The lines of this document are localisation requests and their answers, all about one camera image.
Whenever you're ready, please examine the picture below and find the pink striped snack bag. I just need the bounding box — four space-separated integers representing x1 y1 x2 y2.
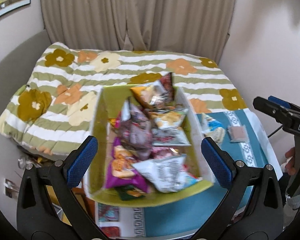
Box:
151 147 180 159

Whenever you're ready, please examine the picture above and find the floral striped quilt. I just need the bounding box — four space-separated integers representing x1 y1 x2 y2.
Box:
0 42 246 155

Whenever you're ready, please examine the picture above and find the white blue small snack bag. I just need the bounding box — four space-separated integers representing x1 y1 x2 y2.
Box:
201 113 225 145

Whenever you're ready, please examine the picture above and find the white barcode snack bag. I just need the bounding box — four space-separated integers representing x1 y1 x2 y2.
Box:
132 154 187 193

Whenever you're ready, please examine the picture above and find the person hand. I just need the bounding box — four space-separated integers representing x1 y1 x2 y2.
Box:
284 147 296 176

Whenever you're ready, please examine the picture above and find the beige curtain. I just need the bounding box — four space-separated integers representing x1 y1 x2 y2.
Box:
41 0 235 62

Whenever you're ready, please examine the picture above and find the white orange snack bag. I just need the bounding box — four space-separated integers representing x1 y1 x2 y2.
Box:
130 72 175 109

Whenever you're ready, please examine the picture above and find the dark purple snack bag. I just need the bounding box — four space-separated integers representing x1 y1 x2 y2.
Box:
117 96 153 161

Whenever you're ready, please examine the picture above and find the small brown packet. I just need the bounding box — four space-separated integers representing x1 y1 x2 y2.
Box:
227 126 249 142

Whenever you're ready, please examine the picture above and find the grey headboard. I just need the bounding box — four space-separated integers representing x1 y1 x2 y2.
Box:
0 30 51 115

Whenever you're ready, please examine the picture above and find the green cardboard box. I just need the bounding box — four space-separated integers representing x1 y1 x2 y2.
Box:
83 85 215 208

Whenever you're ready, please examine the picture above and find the light blue white snack bag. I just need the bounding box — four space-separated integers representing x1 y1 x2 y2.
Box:
182 165 202 189

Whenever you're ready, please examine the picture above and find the dark green snack packet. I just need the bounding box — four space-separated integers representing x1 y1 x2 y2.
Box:
114 185 146 201

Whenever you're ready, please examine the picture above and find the white orange chips bag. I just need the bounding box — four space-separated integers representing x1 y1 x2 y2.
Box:
144 108 191 147

